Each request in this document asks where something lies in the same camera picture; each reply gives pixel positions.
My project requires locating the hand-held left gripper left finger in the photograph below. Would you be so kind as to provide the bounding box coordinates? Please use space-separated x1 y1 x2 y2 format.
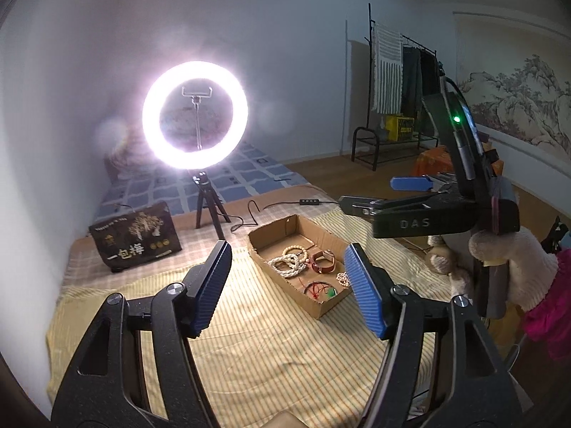
50 240 233 428

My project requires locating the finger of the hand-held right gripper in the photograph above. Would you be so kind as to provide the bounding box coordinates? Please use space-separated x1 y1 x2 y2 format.
338 194 404 220
389 175 456 193

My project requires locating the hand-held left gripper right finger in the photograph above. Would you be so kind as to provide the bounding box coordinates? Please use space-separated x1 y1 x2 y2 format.
343 243 524 428

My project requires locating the jade pendant red cord necklace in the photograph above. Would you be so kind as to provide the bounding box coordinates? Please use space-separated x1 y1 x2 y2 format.
303 279 340 300

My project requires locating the red strap wristwatch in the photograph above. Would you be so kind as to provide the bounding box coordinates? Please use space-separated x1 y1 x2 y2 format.
311 250 340 274

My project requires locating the cream bead bracelet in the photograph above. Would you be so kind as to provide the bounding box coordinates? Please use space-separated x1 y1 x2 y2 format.
281 244 311 264

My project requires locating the cardboard box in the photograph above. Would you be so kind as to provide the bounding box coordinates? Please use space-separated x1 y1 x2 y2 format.
247 214 358 320

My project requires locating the person's right forearm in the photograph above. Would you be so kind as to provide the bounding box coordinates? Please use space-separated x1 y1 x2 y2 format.
522 256 571 365

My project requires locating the person's right hand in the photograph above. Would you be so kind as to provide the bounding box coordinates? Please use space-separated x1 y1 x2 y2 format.
426 226 560 313

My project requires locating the orange cloth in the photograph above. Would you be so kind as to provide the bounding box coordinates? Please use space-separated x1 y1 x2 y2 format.
412 146 456 178

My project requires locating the yellow box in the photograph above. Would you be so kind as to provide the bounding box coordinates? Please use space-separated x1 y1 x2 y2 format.
385 115 417 142

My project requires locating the black tripod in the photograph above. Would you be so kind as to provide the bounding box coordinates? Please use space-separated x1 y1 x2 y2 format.
192 171 233 242

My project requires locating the black bag with tree print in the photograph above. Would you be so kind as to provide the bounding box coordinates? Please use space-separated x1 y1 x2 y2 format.
88 202 183 274

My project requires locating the yellow striped cloth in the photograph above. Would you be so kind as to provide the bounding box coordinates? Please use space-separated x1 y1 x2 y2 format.
45 209 452 428

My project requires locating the dark hanging garment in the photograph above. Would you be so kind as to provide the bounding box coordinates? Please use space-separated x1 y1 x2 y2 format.
401 45 425 119
419 49 443 100

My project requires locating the blue patterned bed sheet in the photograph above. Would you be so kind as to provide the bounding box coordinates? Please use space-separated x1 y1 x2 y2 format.
96 140 309 238

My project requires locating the black clothes rack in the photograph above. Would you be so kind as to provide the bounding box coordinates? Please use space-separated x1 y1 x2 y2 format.
350 2 448 173

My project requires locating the striped white hanging towel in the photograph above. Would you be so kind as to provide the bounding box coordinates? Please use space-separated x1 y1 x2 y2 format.
371 24 405 115

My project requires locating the phone holder clamp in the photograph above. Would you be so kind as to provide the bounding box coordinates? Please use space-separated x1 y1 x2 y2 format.
181 85 215 152

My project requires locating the black power cable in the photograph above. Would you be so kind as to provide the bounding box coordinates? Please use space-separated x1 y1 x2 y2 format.
229 185 340 233

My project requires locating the twisted pearl necklace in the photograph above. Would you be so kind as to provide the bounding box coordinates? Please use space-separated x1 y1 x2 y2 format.
267 253 308 280

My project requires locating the landscape wall painting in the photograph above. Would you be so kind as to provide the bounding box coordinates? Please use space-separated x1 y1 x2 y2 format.
452 11 571 164

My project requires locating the glowing ring light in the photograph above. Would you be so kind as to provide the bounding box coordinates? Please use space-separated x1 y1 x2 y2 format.
141 60 249 170

